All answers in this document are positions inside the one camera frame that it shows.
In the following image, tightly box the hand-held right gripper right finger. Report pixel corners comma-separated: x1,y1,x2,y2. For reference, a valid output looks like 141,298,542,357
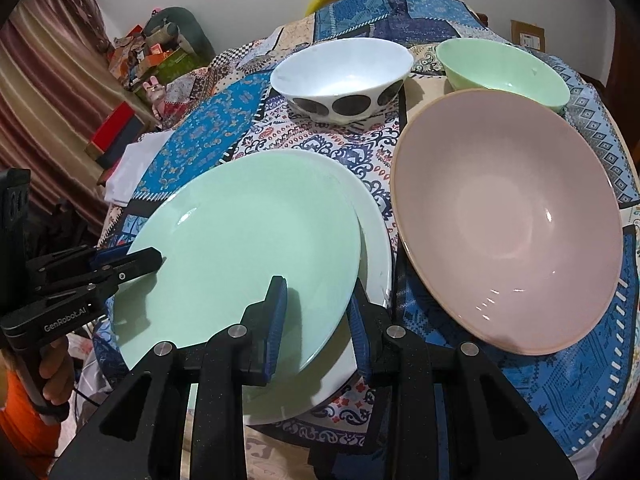
348,280,578,480

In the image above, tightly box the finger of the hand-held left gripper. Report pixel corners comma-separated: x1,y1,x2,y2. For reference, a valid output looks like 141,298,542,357
35,247,164,313
27,245,128,288

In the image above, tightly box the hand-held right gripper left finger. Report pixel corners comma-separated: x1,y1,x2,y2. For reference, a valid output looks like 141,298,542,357
47,275,289,480

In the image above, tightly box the white plate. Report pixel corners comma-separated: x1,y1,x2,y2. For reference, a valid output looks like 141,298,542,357
241,152,394,427

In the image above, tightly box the green plate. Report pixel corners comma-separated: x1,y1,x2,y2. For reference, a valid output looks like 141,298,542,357
111,152,362,378

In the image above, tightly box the pink bowl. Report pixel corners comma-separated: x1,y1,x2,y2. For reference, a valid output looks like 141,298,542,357
390,88,624,356

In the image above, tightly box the white bowl with dark spots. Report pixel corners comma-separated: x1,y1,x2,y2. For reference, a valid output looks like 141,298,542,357
270,37,415,123

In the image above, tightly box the green bowl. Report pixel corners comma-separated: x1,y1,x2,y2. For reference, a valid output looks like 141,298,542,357
435,38,571,113

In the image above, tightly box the person's left hand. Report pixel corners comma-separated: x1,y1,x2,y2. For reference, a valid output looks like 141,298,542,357
39,335,76,407

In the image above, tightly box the dark cloth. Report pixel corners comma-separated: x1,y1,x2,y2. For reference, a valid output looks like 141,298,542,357
30,200,103,251

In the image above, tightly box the white cloth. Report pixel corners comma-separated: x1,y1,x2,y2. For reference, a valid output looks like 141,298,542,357
103,132,173,207

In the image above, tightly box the dark box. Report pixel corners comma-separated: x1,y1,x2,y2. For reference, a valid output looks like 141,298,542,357
95,120,151,168

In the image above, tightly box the pink bunny toy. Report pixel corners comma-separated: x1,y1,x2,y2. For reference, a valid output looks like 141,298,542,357
142,75,168,118

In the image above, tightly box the striped curtain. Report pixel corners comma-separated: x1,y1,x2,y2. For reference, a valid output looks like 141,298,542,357
0,0,116,241

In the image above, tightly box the green box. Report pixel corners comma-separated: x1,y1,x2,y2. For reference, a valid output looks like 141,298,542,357
134,50,208,92

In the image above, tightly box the patchwork blanket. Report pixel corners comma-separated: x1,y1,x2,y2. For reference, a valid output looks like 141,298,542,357
92,0,640,480

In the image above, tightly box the pile of clutter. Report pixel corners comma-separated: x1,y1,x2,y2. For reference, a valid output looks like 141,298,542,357
107,25,181,86

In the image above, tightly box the cardboard box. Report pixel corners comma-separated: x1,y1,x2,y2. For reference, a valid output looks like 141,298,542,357
510,19,545,52

